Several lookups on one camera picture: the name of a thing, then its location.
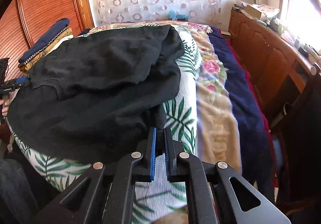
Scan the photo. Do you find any black t-shirt with print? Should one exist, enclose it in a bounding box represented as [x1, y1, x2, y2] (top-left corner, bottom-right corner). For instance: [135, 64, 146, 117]
[8, 25, 184, 164]

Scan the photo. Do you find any left hand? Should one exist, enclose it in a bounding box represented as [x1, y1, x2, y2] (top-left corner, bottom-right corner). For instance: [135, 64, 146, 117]
[0, 99, 10, 117]

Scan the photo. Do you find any folded golden patterned cloth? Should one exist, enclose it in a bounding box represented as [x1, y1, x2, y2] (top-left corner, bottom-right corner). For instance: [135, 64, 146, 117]
[18, 28, 73, 74]

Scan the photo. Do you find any palm leaf patterned towel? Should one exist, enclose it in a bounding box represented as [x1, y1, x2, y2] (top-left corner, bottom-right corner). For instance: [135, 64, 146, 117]
[9, 25, 201, 223]

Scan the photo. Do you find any floral bed blanket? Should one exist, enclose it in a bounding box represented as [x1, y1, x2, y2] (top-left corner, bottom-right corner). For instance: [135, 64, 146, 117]
[87, 20, 243, 224]

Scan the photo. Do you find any folded navy blue garment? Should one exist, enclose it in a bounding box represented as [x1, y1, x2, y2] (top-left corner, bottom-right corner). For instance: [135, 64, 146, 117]
[18, 18, 70, 64]

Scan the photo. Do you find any navy blue bed sheet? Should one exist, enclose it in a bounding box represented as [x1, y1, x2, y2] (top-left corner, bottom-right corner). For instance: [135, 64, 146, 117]
[208, 27, 275, 203]

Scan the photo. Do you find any wooden wardrobe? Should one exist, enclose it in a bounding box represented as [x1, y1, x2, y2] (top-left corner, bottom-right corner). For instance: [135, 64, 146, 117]
[1, 0, 94, 80]

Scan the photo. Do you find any wooden sideboard cabinet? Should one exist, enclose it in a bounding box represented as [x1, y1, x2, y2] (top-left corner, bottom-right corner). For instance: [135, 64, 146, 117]
[229, 8, 312, 122]

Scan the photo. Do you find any blue item on box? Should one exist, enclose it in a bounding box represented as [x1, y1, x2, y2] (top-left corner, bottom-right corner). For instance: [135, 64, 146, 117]
[168, 10, 189, 21]

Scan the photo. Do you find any cardboard box with pink dots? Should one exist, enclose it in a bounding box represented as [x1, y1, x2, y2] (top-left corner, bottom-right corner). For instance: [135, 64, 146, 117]
[244, 4, 280, 20]

